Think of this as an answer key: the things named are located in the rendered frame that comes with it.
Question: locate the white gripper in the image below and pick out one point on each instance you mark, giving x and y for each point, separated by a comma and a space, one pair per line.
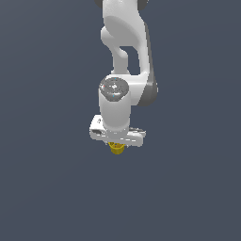
133, 137

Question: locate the small yellow object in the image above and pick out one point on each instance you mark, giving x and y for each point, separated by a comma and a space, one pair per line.
117, 148

